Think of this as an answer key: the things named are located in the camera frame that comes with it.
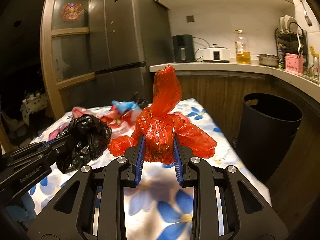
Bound black trash bin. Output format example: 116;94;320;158
235;93;303;183

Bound grey refrigerator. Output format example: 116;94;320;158
88;0;174;105

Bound lower wooden cabinets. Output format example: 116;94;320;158
177;72;319;204

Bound wooden glass door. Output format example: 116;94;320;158
40;0;98;119

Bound black plastic bag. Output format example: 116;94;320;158
56;114;112;174

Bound red white snack bag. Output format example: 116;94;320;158
72;106;140;130

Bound black air fryer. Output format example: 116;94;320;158
172;34;195;63

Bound steel bowl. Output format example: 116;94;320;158
257;54;279;67

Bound blue plastic bag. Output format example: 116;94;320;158
111;100;140;114

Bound pink utensil holder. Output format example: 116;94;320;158
285;53;304;74

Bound hanging spatula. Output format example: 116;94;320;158
299;0;312;27

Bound red plastic bag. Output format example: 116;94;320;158
108;65;217;165

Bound white rice cooker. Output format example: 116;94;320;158
202;44;230;63

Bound black dish rack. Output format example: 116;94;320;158
274;15;309;69

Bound cooking oil bottle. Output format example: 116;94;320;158
234;29;251;64

